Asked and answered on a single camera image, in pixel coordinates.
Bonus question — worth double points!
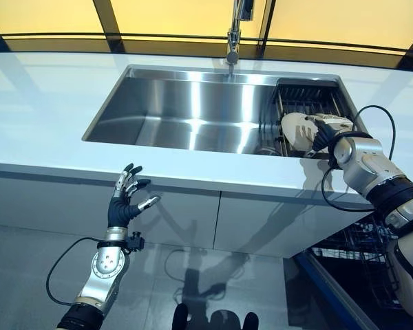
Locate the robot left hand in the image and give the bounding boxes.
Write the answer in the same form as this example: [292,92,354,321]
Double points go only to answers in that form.
[107,163,162,230]

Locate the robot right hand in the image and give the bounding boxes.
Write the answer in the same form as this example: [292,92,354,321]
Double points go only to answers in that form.
[302,113,354,159]

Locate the cream ceramic plate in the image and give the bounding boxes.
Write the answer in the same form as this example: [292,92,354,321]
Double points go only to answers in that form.
[280,111,319,152]

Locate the grey cabinet door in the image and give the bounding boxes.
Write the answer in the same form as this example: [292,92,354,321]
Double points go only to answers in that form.
[0,168,118,230]
[99,178,222,249]
[213,190,333,259]

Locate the stainless steel sink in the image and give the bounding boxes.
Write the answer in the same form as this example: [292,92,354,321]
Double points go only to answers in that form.
[81,64,369,160]

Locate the black robot left foot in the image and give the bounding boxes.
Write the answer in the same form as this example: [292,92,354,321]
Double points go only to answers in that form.
[171,302,190,330]

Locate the black robot foot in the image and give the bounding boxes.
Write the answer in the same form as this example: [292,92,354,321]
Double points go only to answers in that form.
[171,302,190,330]
[242,311,261,330]

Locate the chrome gooseneck kitchen faucet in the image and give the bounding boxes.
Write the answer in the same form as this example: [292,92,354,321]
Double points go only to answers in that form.
[226,0,255,66]

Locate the black robot right foot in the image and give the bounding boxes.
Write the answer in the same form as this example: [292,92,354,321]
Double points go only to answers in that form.
[242,311,261,330]

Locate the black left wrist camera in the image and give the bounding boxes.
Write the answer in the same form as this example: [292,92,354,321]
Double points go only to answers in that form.
[125,232,145,254]

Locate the black wire dish rack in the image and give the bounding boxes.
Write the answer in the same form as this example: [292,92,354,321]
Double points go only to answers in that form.
[260,78,362,159]

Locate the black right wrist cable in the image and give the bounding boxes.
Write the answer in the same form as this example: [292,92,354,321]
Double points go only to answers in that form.
[321,104,396,212]

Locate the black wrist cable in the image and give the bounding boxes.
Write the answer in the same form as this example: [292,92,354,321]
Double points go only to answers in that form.
[46,236,100,307]
[321,104,396,212]

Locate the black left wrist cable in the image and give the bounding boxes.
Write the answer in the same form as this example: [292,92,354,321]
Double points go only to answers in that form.
[46,236,100,307]

